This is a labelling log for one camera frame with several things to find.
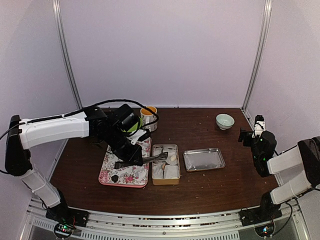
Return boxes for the tan chocolate tin box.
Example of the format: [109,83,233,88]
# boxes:
[151,144,181,186]

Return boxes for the tan tin lid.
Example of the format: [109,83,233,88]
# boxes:
[183,148,226,172]

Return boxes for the floral mug orange inside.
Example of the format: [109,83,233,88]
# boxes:
[140,108,158,133]

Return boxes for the aluminium front rail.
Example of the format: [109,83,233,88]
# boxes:
[18,197,311,240]

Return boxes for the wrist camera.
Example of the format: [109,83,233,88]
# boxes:
[114,104,151,145]
[253,114,266,138]

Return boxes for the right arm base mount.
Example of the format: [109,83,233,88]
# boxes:
[239,192,282,238]

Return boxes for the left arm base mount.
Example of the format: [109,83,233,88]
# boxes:
[42,202,89,240]

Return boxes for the left aluminium corner post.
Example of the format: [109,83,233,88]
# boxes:
[52,0,83,109]

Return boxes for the pale celadon small bowl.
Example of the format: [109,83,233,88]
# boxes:
[215,113,235,131]

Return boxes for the green plastic plate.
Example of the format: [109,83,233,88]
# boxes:
[122,117,143,134]

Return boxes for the floral rectangular tray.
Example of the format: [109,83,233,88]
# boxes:
[98,146,150,188]

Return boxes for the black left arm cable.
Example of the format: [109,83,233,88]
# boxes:
[0,99,160,176]

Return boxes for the right aluminium corner post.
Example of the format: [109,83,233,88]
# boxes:
[241,0,272,112]

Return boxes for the dark chocolate piece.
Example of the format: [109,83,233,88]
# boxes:
[111,175,119,183]

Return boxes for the white heart chocolate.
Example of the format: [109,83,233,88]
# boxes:
[170,155,177,162]

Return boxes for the aluminium corner post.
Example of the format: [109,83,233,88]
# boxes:
[241,0,272,112]
[52,0,83,109]

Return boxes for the metal tongs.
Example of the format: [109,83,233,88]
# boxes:
[114,152,169,170]

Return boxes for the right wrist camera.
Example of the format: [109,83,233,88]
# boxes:
[253,114,266,138]

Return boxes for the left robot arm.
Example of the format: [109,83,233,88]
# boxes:
[4,104,144,222]

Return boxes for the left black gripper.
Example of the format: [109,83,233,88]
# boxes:
[104,126,144,166]

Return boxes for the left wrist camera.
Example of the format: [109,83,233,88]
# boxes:
[114,104,151,145]

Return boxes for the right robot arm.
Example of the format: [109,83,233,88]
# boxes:
[238,128,320,221]

